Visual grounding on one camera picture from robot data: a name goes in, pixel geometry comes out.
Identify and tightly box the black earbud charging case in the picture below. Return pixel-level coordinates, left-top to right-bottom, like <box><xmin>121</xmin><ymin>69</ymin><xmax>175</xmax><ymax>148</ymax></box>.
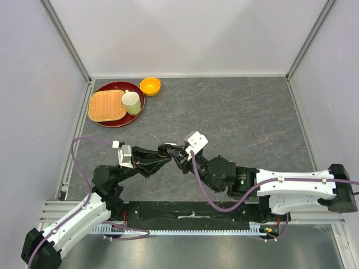
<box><xmin>157</xmin><ymin>143</ymin><xmax>173</xmax><ymax>158</ymax></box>

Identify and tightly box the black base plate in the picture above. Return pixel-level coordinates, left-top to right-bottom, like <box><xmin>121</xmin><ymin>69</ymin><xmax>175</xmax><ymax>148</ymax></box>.
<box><xmin>112</xmin><ymin>201</ymin><xmax>291</xmax><ymax>224</ymax></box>

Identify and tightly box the orange bowl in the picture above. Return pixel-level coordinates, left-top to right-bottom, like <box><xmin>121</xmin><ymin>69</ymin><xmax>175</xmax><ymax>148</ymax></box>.
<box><xmin>140</xmin><ymin>77</ymin><xmax>162</xmax><ymax>96</ymax></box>

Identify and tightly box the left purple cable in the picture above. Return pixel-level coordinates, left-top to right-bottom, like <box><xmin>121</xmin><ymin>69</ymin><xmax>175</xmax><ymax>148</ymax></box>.
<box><xmin>27</xmin><ymin>137</ymin><xmax>120</xmax><ymax>268</ymax></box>

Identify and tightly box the woven bamboo mat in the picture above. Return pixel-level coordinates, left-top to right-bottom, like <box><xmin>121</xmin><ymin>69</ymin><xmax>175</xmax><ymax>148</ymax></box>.
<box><xmin>88</xmin><ymin>90</ymin><xmax>127</xmax><ymax>122</ymax></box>

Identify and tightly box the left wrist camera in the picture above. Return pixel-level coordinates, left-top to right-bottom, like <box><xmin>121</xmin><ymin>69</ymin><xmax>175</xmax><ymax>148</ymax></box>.
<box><xmin>117</xmin><ymin>145</ymin><xmax>134</xmax><ymax>169</ymax></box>

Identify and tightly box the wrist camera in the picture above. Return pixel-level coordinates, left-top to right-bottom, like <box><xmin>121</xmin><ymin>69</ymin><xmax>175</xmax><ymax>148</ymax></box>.
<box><xmin>117</xmin><ymin>145</ymin><xmax>134</xmax><ymax>169</ymax></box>
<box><xmin>184</xmin><ymin>131</ymin><xmax>208</xmax><ymax>161</ymax></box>

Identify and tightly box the pale green cup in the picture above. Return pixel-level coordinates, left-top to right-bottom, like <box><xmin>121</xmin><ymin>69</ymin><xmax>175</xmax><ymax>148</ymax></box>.
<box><xmin>122</xmin><ymin>90</ymin><xmax>142</xmax><ymax>116</ymax></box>

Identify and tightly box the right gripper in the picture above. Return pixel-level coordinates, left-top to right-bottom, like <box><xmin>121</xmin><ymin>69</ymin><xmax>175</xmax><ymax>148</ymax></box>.
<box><xmin>168</xmin><ymin>144</ymin><xmax>220</xmax><ymax>193</ymax></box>

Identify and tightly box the red round tray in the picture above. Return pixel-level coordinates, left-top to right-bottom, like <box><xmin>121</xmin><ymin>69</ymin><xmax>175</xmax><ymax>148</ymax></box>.
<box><xmin>95</xmin><ymin>81</ymin><xmax>145</xmax><ymax>128</ymax></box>

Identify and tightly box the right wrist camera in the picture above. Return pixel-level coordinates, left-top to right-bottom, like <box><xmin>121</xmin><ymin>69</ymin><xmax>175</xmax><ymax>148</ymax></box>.
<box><xmin>184</xmin><ymin>131</ymin><xmax>208</xmax><ymax>161</ymax></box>

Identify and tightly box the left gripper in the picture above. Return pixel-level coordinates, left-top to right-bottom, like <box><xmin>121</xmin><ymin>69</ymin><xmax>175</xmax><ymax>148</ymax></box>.
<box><xmin>114</xmin><ymin>145</ymin><xmax>171</xmax><ymax>184</ymax></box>

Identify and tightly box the slotted cable duct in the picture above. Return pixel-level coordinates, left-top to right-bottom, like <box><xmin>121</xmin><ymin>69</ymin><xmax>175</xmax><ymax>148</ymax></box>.
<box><xmin>89</xmin><ymin>222</ymin><xmax>280</xmax><ymax>238</ymax></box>

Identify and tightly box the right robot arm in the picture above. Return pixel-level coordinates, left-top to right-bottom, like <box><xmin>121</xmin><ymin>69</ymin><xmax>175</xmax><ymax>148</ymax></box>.
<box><xmin>165</xmin><ymin>145</ymin><xmax>358</xmax><ymax>221</ymax></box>

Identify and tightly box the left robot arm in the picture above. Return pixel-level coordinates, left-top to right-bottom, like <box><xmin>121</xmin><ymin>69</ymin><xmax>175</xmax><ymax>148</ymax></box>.
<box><xmin>21</xmin><ymin>144</ymin><xmax>171</xmax><ymax>268</ymax></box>

